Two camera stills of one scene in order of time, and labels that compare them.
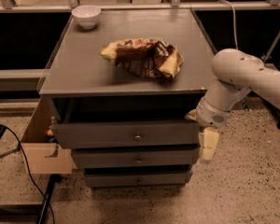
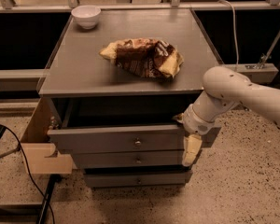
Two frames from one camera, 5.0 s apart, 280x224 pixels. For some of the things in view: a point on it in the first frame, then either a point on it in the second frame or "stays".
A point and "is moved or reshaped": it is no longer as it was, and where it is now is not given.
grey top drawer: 126,134 is moved or reshaped
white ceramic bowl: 87,15 stays
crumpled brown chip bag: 145,57 stays
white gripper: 210,115 to 195,124
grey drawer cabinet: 123,85 stays
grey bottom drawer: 137,178 stays
